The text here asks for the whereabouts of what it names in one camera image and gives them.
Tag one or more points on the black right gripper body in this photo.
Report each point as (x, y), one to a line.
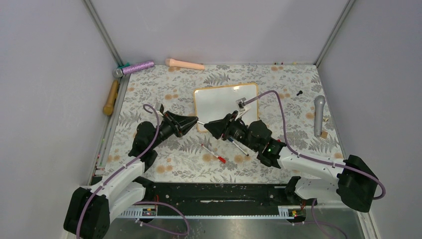
(236, 130)

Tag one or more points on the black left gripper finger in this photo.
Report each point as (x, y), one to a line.
(180, 119)
(186, 125)

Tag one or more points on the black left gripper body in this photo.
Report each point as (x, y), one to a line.
(168, 128)

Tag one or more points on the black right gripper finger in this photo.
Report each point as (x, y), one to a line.
(221, 122)
(215, 128)

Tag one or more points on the yellow framed whiteboard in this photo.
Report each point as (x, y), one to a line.
(214, 103)

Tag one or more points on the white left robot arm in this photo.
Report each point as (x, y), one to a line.
(92, 208)

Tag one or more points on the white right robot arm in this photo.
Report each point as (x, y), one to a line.
(349, 180)

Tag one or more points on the blue capped marker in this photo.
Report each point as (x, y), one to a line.
(240, 148)

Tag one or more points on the red capped marker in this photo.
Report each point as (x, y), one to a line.
(208, 148)

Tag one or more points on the pink toy microphone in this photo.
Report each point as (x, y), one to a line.
(170, 62)

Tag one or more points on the floral patterned table mat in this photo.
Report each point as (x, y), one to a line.
(288, 116)

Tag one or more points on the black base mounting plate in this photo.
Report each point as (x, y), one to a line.
(183, 195)

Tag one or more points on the purple glitter toy microphone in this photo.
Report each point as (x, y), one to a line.
(129, 69)

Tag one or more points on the silver toy microphone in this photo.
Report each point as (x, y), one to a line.
(319, 103)

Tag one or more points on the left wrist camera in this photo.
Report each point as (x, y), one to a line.
(159, 107)

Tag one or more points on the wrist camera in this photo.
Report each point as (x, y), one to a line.
(159, 107)
(240, 103)

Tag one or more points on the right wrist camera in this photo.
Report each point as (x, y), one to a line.
(240, 103)

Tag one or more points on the white slotted cable duct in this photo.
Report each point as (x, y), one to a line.
(212, 212)

